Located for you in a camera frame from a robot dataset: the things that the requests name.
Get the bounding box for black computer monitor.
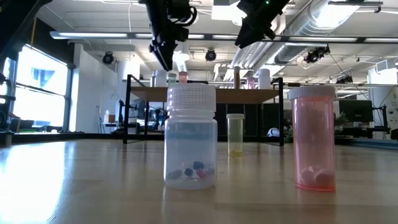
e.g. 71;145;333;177
338;99;374;123

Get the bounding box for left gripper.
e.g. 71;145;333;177
139;0;198;71

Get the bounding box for thin amber vial white cap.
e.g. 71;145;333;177
233;66;241;90

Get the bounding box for white oblong pill bottle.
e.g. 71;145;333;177
259;68;273;90
154;69;168;88

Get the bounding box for black partition panel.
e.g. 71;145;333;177
214;103;280;137

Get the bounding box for background robot workstation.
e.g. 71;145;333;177
117;98;165;133

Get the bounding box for long overhead light bar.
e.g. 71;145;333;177
49;30;398;44

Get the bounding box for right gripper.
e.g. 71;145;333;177
235;11;285;49

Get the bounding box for yellow vial white cap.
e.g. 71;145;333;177
226;113;245;157

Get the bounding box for wooden shelf black metal legs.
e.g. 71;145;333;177
123;73;285;147

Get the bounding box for large pink vial white cap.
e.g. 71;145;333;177
288;85;337;192

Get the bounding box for clear jar with coloured pills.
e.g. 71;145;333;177
164;83;218;190

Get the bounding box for silver ventilation duct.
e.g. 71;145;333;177
233;0;361;73

